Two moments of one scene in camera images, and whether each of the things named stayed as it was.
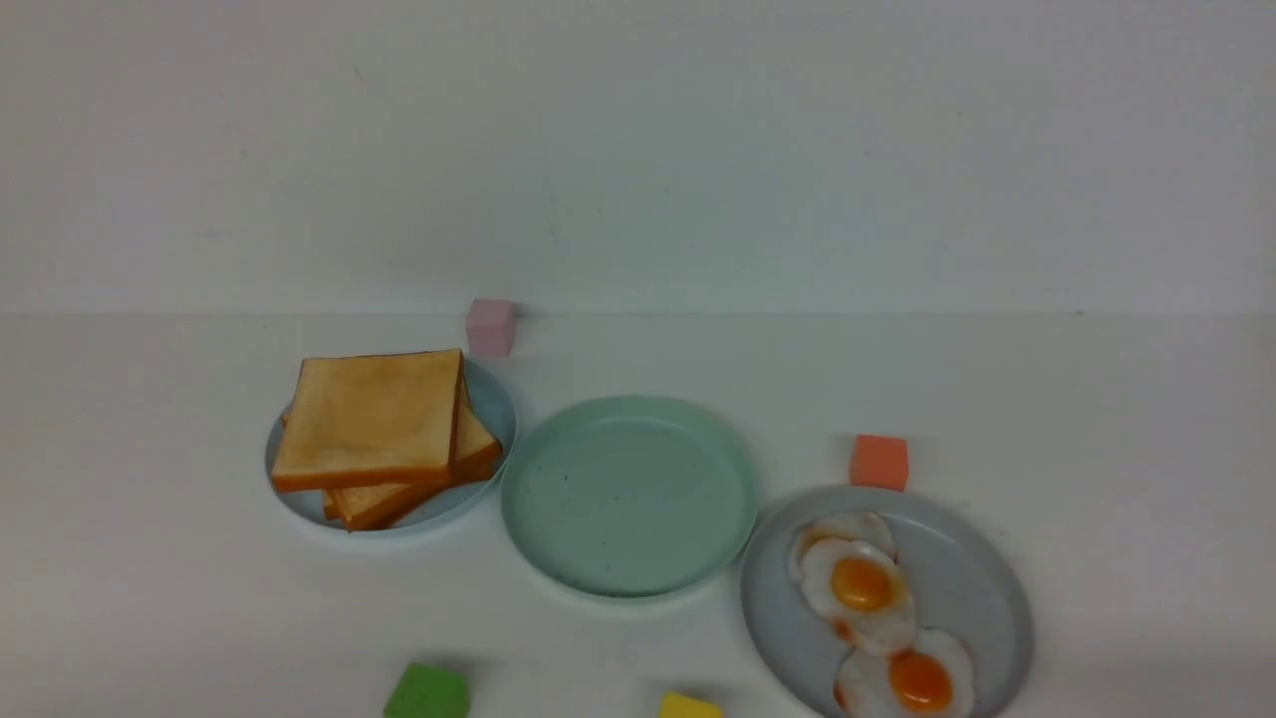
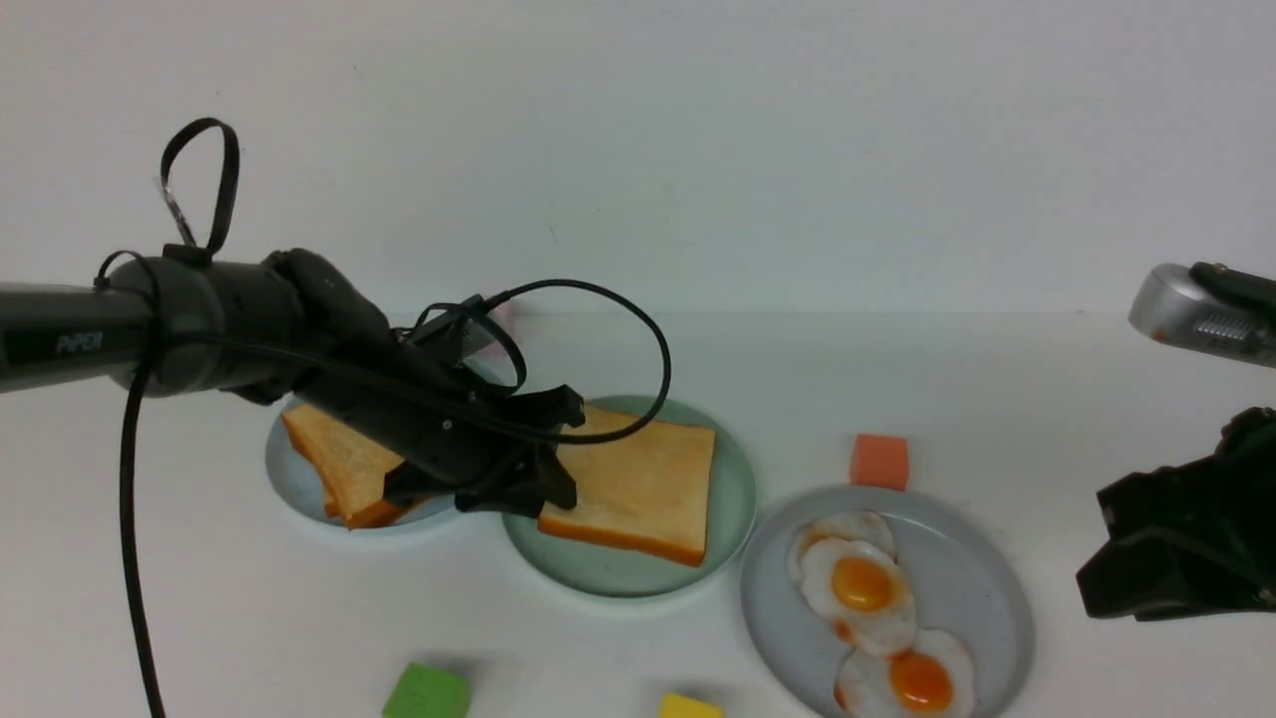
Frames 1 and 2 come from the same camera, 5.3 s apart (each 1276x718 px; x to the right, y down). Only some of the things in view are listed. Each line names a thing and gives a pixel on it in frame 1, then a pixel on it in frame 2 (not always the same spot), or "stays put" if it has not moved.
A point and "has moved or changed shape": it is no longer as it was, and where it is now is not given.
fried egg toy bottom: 932,678 stays put
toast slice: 371,418 has moved or changed shape
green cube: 426,691 stays put
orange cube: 879,462 stays put
